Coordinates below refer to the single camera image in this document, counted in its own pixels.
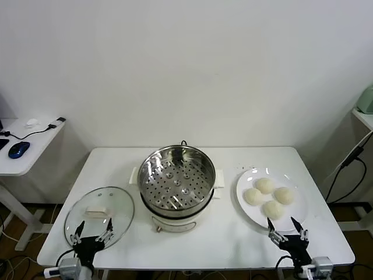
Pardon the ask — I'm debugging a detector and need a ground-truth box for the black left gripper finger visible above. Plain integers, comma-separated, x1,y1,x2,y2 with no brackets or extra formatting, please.
69,220,86,245
95,217,114,243

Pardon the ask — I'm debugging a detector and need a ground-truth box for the cream electric cooker base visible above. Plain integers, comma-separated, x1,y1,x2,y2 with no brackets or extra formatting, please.
129,166,226,234

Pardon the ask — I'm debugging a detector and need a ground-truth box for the white hanging cable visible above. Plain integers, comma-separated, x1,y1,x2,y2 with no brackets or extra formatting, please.
325,135,367,180

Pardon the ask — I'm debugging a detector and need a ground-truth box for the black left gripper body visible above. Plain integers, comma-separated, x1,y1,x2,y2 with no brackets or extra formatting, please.
72,236,105,268

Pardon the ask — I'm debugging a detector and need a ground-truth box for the white side desk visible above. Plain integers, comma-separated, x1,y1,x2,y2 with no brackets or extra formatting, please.
0,117,66,251

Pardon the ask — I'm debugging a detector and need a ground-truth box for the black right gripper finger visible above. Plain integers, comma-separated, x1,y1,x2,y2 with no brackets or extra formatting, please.
290,216,309,242
266,217,289,244

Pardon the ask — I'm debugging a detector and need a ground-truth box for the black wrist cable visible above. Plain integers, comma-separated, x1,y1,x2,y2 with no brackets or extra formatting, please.
57,249,77,268
276,255,294,277

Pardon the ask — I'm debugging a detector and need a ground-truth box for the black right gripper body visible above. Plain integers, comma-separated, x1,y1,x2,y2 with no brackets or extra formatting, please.
279,234,312,271

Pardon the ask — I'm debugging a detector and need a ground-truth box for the blue computer mouse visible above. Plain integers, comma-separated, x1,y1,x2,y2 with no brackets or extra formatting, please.
8,141,31,159

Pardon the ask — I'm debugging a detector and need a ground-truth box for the black desk cable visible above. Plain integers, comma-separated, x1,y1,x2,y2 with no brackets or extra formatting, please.
0,124,57,140

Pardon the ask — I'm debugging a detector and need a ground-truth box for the white steamed baozi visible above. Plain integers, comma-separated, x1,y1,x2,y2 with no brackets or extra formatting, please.
262,200,285,219
273,187,295,205
255,177,275,194
244,188,263,205

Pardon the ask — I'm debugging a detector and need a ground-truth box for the pale green appliance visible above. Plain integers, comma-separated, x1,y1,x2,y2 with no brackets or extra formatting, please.
357,84,373,114

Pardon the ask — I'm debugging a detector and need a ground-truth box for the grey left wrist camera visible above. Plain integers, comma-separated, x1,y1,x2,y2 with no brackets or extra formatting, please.
43,258,83,278

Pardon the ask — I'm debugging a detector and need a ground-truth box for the perforated steel steamer basket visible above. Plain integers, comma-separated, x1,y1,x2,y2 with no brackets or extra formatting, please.
136,145,216,219

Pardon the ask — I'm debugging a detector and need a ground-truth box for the round white plate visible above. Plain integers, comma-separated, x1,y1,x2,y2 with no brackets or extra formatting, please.
235,167,309,233

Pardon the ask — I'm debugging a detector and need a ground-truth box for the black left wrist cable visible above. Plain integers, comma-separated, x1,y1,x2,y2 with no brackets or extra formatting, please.
57,249,77,268

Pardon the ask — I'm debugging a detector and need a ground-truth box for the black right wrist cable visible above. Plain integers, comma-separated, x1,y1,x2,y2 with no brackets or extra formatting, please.
276,255,294,277

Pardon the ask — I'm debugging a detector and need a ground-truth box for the round glass pot lid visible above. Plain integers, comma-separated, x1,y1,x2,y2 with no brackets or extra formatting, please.
64,186,135,251

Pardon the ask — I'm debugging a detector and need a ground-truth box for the black cable with adapter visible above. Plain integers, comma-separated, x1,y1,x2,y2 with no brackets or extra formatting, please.
325,147,367,204

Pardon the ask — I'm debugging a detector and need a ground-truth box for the white desk with appliance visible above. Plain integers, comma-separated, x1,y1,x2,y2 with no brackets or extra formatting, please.
351,107,373,132

